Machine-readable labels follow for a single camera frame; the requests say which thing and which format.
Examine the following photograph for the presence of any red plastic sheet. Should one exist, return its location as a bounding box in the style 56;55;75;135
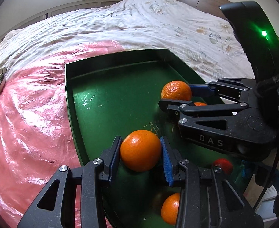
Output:
0;39;128;228

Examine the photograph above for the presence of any white cabinet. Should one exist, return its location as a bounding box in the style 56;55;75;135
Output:
255;188;279;221

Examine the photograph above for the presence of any floral white bed quilt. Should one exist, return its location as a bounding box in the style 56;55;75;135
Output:
0;0;257;82

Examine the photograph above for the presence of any red plum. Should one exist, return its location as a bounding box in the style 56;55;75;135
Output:
212;158;234;175

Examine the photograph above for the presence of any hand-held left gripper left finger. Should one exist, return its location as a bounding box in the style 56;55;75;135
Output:
16;135;123;228

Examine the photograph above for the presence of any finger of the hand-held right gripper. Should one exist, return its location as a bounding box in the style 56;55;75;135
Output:
158;99;247;136
189;77;257;100

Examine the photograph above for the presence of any black cable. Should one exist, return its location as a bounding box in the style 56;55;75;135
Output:
253;147;279;213

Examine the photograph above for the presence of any green cardboard tray box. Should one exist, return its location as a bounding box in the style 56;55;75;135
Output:
65;49;251;228

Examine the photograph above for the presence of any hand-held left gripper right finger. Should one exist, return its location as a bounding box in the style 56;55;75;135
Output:
160;136;265;228

